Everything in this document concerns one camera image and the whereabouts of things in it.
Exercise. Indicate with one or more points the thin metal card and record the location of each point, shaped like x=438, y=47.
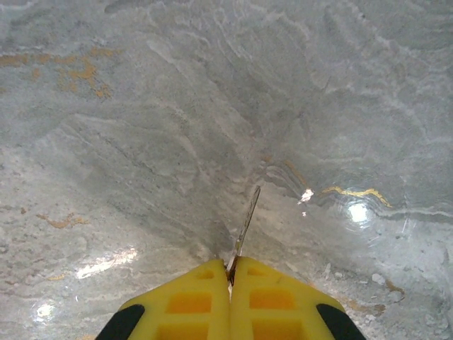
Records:
x=247, y=219

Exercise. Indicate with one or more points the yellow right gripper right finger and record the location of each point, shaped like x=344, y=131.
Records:
x=272, y=304

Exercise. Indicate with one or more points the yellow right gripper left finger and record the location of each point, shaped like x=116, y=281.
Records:
x=198, y=304

